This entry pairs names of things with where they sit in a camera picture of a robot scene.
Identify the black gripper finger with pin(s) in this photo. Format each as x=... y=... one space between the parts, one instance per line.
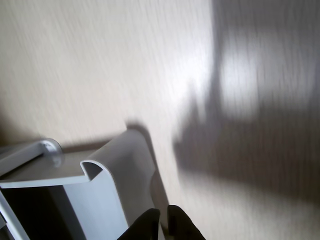
x=141 y=228
x=182 y=225

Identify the white drawer cabinet frame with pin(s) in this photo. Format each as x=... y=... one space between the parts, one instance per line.
x=30 y=152

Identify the white plastic rack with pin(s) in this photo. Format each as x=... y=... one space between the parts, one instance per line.
x=105 y=180

